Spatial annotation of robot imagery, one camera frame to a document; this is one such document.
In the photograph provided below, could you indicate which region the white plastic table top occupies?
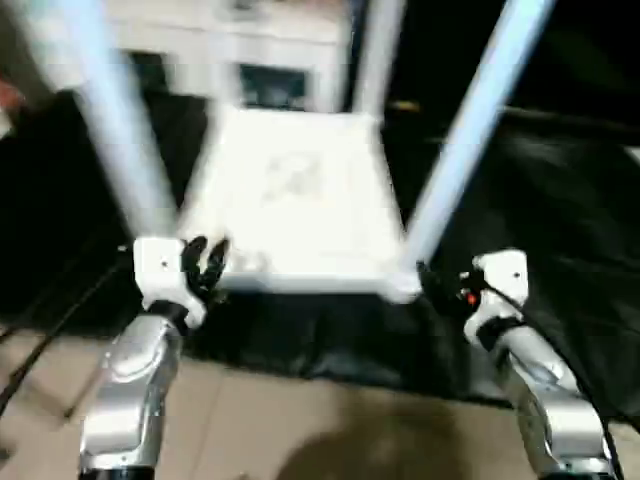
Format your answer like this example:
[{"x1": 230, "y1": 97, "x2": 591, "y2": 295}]
[{"x1": 174, "y1": 104, "x2": 427, "y2": 303}]

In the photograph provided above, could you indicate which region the black plastic mat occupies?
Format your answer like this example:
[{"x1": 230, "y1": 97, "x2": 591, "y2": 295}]
[{"x1": 0, "y1": 90, "x2": 640, "y2": 426}]

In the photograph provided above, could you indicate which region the white glass-door cabinet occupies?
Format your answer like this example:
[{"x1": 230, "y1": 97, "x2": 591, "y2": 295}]
[{"x1": 40, "y1": 0, "x2": 353, "y2": 113}]

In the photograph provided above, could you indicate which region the black flat screen television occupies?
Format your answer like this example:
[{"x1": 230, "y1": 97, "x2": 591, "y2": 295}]
[{"x1": 390, "y1": 0, "x2": 640, "y2": 126}]

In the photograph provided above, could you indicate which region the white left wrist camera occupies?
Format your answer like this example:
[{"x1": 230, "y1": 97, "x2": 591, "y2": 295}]
[{"x1": 130, "y1": 236, "x2": 208, "y2": 328}]

